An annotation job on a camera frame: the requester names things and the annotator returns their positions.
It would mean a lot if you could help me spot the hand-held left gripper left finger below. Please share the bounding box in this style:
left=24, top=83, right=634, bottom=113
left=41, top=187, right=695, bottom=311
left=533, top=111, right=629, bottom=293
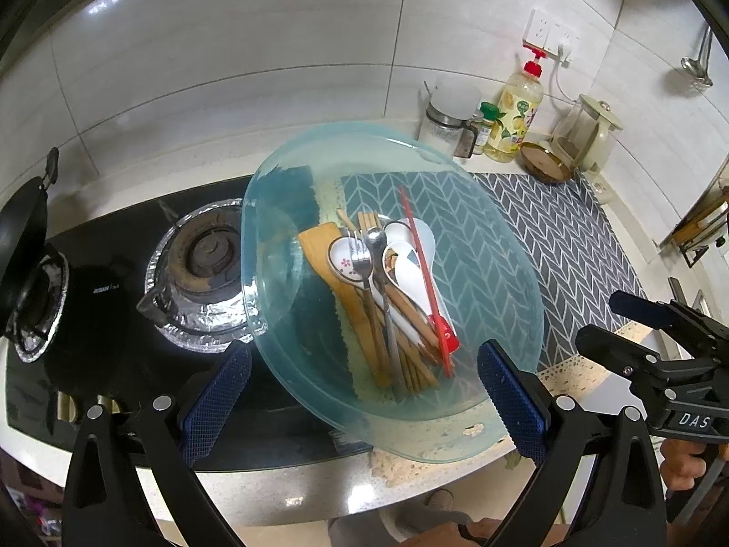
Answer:
left=62, top=341, right=253, bottom=547

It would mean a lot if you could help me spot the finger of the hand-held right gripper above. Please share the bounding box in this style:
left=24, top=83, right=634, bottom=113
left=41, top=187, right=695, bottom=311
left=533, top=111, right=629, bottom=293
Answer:
left=574, top=322, right=703, bottom=412
left=608, top=289, right=729, bottom=359

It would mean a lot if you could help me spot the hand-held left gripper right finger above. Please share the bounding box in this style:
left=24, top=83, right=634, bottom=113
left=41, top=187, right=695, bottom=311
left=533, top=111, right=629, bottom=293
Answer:
left=477, top=340, right=667, bottom=547

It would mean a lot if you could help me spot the pile of wooden chopsticks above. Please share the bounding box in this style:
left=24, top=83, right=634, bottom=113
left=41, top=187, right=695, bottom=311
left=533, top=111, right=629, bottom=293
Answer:
left=358, top=212, right=442, bottom=394

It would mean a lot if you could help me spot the red chopstick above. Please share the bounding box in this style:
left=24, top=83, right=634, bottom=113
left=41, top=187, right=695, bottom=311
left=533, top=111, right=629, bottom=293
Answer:
left=399, top=187, right=453, bottom=378

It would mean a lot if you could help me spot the wooden spatula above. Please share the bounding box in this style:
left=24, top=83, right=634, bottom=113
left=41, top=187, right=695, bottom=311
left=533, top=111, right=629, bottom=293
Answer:
left=298, top=222, right=394, bottom=388

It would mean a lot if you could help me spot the white rice paddle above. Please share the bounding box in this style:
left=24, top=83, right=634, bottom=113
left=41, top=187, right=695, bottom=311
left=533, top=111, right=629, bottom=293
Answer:
left=407, top=217, right=438, bottom=274

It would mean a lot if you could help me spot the flower print ceramic spoon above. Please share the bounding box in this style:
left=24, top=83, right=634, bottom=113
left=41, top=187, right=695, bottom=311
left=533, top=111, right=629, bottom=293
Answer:
left=327, top=236, right=374, bottom=287

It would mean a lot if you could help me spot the metal fork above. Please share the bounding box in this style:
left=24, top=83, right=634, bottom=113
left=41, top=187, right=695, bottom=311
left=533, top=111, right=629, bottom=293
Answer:
left=349, top=232, right=388, bottom=366

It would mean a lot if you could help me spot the plain white ceramic spoon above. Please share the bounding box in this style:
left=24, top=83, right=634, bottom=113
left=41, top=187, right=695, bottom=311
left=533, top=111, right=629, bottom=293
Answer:
left=381, top=221, right=412, bottom=247

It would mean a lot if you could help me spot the metal spoon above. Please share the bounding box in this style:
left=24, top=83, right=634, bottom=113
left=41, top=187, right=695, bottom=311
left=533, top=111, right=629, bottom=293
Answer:
left=363, top=227, right=406, bottom=403

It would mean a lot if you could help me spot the person's right forearm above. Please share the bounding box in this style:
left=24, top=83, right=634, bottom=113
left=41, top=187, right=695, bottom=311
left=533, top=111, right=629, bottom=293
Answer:
left=666, top=495, right=729, bottom=547

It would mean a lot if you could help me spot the person's right hand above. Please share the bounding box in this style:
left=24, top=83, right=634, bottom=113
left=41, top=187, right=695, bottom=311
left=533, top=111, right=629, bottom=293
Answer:
left=659, top=441, right=711, bottom=492

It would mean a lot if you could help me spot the aluminium foil burner liner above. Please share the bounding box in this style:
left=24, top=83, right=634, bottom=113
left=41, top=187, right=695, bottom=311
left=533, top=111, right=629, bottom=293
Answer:
left=135, top=198, right=268, bottom=355
left=10, top=251, right=72, bottom=363

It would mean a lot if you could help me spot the grey chevron placemat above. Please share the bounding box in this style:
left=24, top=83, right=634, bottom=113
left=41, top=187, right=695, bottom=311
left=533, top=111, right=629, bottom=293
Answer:
left=336, top=171, right=651, bottom=378

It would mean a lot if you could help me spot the wooden cutting board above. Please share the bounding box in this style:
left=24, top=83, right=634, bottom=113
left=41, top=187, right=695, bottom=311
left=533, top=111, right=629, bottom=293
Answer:
left=661, top=185, right=729, bottom=252

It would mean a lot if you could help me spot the person's left foot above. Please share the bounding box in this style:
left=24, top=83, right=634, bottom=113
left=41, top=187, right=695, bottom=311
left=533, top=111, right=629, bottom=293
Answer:
left=387, top=489, right=476, bottom=539

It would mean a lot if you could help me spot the beige kettle base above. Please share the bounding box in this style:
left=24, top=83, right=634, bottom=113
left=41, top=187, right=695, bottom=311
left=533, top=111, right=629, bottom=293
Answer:
left=586, top=171, right=617, bottom=206

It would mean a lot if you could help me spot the black gas stove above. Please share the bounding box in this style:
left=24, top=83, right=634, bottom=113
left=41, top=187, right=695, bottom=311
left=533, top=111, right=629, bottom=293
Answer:
left=5, top=174, right=380, bottom=475

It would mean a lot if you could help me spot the beige glass electric kettle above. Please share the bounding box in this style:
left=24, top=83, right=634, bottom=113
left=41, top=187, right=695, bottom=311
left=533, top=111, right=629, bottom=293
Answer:
left=552, top=94, right=624, bottom=175

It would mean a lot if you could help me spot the yellow dish soap bottle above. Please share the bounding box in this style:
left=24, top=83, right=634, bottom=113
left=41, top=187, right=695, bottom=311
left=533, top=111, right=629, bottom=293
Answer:
left=484, top=48, right=544, bottom=163

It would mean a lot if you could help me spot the green cap spice jar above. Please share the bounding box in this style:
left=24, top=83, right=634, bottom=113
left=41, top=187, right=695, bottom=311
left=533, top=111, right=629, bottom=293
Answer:
left=472, top=101, right=501, bottom=156

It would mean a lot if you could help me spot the hanging metal ladle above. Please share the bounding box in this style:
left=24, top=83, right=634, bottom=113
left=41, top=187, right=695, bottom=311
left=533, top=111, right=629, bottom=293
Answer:
left=680, top=28, right=714, bottom=88

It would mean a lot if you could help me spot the black wok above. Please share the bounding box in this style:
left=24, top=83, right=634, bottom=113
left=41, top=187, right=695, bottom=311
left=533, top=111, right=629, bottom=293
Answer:
left=0, top=147, right=62, bottom=348

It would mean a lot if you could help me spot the glass salt jar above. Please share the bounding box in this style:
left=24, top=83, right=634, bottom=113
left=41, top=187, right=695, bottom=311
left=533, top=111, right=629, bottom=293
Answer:
left=418, top=81, right=482, bottom=152

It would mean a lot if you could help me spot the white power cable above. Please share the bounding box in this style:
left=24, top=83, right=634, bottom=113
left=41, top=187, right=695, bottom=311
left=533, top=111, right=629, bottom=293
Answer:
left=554, top=62, right=579, bottom=106

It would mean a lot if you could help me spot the white wall outlet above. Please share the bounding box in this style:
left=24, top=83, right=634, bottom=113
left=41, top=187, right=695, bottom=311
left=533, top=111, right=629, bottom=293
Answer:
left=552, top=23, right=580, bottom=63
left=524, top=8, right=556, bottom=52

